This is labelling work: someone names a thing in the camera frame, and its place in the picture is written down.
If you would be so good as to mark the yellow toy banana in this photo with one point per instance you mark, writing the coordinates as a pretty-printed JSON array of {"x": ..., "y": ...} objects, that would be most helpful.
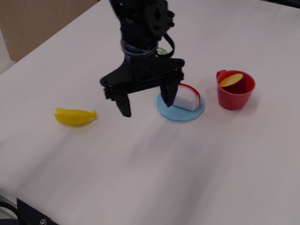
[{"x": 73, "y": 117}]

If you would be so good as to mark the red toy cup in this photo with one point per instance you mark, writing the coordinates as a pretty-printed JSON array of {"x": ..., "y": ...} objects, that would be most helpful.
[{"x": 234, "y": 101}]

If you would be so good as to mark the white and red toy sushi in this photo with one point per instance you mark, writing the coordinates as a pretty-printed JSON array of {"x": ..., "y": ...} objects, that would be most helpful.
[{"x": 187, "y": 97}]

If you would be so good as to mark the light blue toy plate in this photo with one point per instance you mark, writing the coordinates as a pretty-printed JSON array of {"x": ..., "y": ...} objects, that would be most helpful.
[{"x": 179, "y": 114}]

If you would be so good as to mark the purple and yellow toy fruit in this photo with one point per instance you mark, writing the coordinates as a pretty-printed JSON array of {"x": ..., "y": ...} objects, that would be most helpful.
[{"x": 235, "y": 84}]

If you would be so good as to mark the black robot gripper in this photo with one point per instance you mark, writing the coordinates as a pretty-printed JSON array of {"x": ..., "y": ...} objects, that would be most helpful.
[{"x": 140, "y": 71}]

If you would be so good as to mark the black corner bracket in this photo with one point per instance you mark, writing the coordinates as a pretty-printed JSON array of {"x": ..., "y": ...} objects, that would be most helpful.
[{"x": 32, "y": 216}]

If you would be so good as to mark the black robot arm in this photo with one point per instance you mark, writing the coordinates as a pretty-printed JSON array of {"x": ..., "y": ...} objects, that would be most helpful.
[{"x": 143, "y": 23}]

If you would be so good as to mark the brown cardboard box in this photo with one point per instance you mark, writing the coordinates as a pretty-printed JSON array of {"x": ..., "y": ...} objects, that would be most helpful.
[{"x": 26, "y": 24}]

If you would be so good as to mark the green toy cabbage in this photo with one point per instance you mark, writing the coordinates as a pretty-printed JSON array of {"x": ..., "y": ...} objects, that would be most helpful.
[{"x": 161, "y": 53}]

